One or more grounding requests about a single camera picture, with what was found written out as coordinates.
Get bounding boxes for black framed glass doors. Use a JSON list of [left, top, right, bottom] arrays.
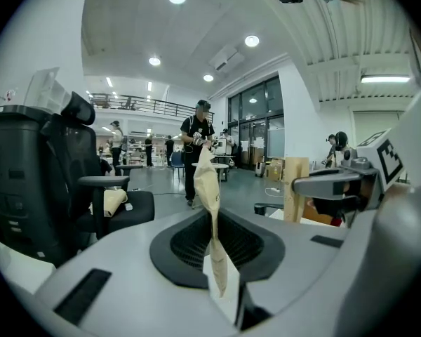
[[227, 75, 286, 171]]

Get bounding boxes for black office chair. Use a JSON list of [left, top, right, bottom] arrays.
[[38, 91, 156, 245]]

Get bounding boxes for white framed monitor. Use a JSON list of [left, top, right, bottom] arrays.
[[213, 140, 232, 157]]

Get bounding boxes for person's right forearm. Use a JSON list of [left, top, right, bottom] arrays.
[[380, 183, 420, 209]]

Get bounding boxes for tan cloth bag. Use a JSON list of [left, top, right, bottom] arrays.
[[103, 187, 129, 219]]

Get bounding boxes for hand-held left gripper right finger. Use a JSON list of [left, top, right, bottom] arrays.
[[219, 183, 421, 337]]

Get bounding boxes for cardboard boxes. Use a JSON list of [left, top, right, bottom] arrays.
[[265, 158, 285, 182]]

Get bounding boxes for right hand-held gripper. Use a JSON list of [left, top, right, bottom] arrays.
[[292, 128, 406, 226]]

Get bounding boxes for kraft paper packet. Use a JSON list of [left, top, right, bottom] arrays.
[[283, 157, 310, 223]]

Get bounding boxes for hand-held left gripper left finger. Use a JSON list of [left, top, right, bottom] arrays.
[[34, 207, 239, 337]]

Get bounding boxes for ceiling air conditioner unit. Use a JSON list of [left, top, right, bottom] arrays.
[[208, 46, 245, 73]]

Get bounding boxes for round white table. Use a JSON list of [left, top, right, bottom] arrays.
[[192, 162, 229, 182]]

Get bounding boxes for blue chair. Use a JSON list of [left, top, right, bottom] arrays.
[[171, 152, 185, 178]]

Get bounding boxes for black mezzanine railing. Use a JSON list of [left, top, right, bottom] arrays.
[[89, 92, 215, 119]]

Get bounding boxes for long fluorescent ceiling light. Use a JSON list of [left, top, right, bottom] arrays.
[[360, 74, 411, 84]]

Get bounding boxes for person's white shirt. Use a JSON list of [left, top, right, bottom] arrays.
[[392, 82, 421, 189]]

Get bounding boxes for white shelf unit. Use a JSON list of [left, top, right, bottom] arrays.
[[23, 67, 73, 114]]

